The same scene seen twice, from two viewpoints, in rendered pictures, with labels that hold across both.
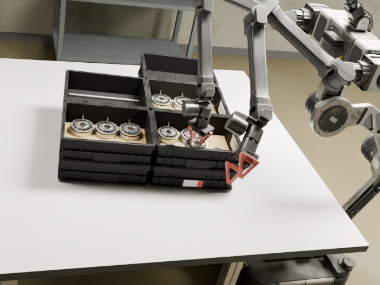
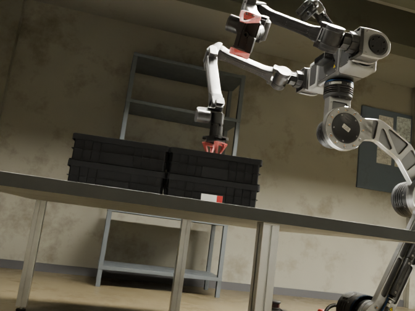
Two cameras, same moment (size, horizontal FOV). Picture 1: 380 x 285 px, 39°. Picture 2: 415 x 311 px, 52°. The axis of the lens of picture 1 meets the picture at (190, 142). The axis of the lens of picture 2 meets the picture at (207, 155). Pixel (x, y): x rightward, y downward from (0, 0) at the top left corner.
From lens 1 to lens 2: 167 cm
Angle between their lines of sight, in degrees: 45
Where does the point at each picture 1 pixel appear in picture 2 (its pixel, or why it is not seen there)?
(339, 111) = (349, 119)
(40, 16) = (91, 250)
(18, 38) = (68, 270)
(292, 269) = not seen: outside the picture
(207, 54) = (215, 81)
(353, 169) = not seen: outside the picture
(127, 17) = (166, 253)
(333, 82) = (327, 38)
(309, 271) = not seen: outside the picture
